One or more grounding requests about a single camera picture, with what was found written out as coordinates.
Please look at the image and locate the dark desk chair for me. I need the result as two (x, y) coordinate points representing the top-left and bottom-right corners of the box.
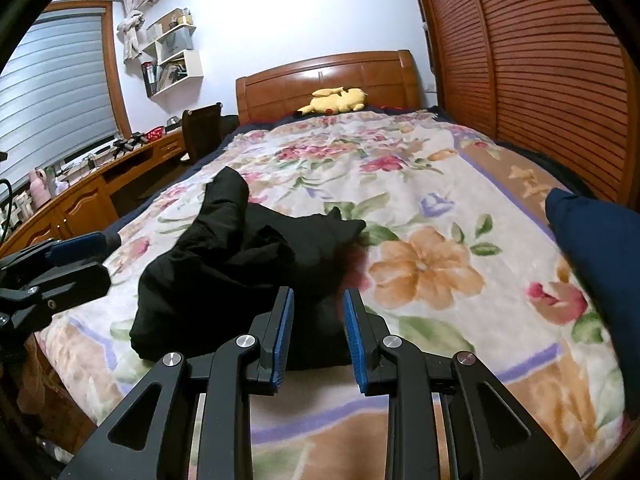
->
(181, 102), (240, 166)

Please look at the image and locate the tied white curtain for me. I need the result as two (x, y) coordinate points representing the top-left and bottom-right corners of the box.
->
(116, 0), (161, 63)

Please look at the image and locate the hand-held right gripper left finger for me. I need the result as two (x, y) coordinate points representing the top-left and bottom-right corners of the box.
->
(60, 287), (296, 480)

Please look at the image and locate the floral blanket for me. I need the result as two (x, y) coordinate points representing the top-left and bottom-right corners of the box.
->
(37, 107), (631, 480)

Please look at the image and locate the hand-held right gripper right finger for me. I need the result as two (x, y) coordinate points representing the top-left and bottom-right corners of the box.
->
(342, 287), (581, 480)

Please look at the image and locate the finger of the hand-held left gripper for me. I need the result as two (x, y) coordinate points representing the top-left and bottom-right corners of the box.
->
(20, 259), (112, 307)
(0, 231), (122, 268)

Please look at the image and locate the wooden desk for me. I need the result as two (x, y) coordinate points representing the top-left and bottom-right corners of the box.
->
(0, 130), (188, 256)

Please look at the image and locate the wooden louvered wardrobe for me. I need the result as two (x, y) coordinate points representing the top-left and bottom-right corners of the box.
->
(407, 0), (628, 206)

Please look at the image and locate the white wall shelf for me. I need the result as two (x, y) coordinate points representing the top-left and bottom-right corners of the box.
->
(141, 7), (203, 98)

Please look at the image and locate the pink bottle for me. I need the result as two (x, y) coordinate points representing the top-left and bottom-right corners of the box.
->
(28, 169), (51, 208)

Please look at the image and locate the wooden bed headboard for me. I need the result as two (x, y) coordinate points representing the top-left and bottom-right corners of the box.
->
(235, 50), (421, 126)

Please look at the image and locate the yellow plush toy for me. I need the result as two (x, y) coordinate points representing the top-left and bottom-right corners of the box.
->
(295, 86), (368, 118)

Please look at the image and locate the black coat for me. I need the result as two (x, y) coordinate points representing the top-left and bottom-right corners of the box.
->
(130, 166), (368, 372)

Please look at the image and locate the navy pillow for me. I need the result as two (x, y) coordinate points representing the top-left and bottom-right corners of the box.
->
(544, 187), (640, 421)

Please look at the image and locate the grey window blind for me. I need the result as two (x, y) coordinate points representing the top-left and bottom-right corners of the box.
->
(0, 7), (118, 191)

